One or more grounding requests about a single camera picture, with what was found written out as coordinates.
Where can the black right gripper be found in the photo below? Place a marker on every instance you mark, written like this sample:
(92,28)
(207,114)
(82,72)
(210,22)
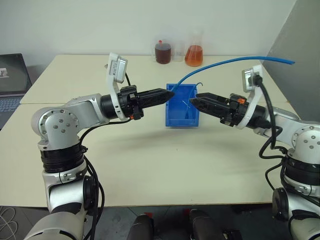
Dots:
(235,112)

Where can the beaker with dark brown liquid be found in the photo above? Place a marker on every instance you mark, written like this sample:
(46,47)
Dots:
(163,53)

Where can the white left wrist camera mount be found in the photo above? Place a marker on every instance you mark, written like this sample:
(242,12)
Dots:
(115,67)

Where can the dark rounded shape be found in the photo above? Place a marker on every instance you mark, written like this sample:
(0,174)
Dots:
(141,227)
(203,225)

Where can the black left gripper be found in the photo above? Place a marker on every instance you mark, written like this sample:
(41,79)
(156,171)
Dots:
(130,102)

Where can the blue plastic bin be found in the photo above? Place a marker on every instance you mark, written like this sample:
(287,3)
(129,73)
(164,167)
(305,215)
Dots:
(178,115)

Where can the grey partition panel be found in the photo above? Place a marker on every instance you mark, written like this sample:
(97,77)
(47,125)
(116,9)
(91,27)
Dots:
(297,45)

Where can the empty clear glass beaker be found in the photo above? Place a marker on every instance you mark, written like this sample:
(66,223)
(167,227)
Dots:
(178,53)

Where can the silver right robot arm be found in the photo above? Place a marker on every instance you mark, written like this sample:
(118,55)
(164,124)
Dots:
(307,140)

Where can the flask with orange liquid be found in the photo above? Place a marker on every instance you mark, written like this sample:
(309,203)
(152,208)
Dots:
(194,57)

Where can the grey laptop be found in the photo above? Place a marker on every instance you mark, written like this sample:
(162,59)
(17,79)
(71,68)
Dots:
(12,75)

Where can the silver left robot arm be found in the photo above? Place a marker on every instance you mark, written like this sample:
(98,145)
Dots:
(62,120)

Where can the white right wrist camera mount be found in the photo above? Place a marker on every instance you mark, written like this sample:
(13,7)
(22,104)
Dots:
(252,105)

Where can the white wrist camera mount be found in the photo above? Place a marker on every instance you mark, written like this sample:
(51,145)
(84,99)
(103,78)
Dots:
(115,67)
(252,105)

